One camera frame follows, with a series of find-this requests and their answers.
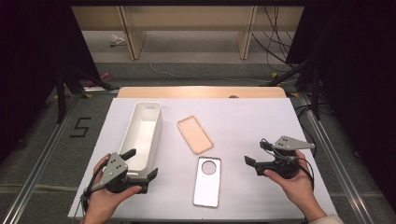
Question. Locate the black curtain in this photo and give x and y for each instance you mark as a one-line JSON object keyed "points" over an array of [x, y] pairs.
{"points": [[34, 62], [358, 77]]}

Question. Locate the black metal stand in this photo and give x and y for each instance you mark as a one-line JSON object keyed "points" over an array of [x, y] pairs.
{"points": [[67, 84], [306, 74]]}

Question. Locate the person's right hand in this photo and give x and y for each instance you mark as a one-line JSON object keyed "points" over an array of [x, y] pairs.
{"points": [[299, 189]]}

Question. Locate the white plastic storage box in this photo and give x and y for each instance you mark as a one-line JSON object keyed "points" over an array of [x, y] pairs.
{"points": [[143, 130]]}

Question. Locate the silver phone case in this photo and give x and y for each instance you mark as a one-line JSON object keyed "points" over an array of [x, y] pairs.
{"points": [[207, 189]]}

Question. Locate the pink packet on floor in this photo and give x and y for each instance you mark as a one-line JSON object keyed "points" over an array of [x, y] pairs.
{"points": [[106, 76]]}

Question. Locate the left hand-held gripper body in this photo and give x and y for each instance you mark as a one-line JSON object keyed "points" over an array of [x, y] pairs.
{"points": [[114, 169]]}

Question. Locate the beige phone case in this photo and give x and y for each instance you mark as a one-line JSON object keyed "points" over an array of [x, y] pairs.
{"points": [[195, 134]]}

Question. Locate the aluminium floor rail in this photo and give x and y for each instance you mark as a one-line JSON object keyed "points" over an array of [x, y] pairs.
{"points": [[336, 161], [34, 177]]}

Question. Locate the white paper scrap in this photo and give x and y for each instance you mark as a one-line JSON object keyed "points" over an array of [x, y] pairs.
{"points": [[117, 40]]}

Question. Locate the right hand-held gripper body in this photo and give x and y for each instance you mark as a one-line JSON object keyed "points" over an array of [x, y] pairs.
{"points": [[283, 166]]}

